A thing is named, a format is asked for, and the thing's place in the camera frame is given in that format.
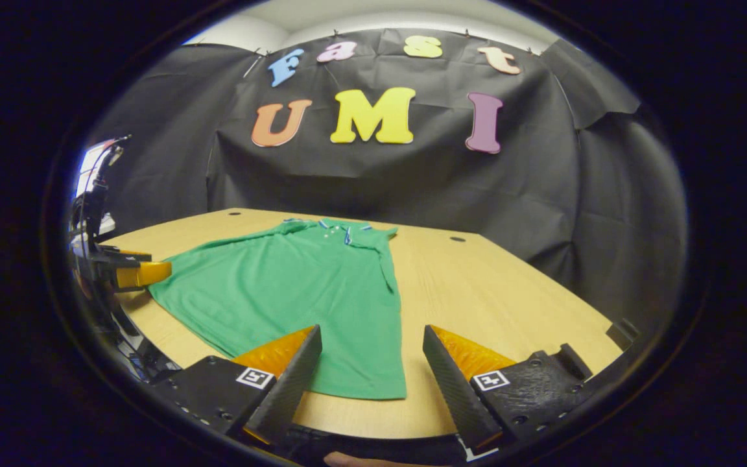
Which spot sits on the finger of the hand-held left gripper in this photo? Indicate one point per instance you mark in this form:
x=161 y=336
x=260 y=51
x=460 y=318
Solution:
x=120 y=255
x=143 y=274

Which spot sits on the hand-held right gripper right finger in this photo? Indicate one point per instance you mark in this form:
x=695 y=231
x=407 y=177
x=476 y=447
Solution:
x=454 y=392

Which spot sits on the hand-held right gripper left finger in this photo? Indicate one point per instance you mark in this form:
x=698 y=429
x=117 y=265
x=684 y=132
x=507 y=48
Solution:
x=289 y=389

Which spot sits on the green T-shirt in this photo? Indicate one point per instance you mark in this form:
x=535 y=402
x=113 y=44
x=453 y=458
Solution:
x=283 y=292

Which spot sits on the bright display screen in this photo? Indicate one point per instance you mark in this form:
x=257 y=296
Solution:
x=88 y=165

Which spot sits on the black backdrop cloth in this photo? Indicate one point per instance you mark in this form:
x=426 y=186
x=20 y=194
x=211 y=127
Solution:
x=380 y=181

